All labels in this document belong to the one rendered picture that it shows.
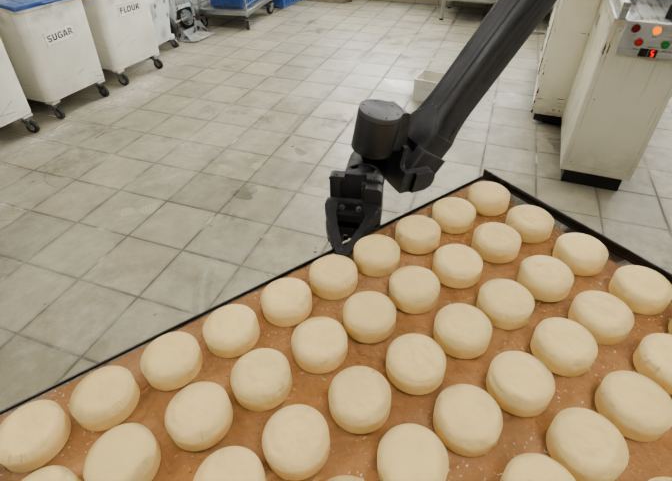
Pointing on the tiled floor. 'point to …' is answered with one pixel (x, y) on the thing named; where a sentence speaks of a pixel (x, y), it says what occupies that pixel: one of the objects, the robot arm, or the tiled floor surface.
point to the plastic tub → (425, 83)
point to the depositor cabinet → (570, 43)
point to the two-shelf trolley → (236, 8)
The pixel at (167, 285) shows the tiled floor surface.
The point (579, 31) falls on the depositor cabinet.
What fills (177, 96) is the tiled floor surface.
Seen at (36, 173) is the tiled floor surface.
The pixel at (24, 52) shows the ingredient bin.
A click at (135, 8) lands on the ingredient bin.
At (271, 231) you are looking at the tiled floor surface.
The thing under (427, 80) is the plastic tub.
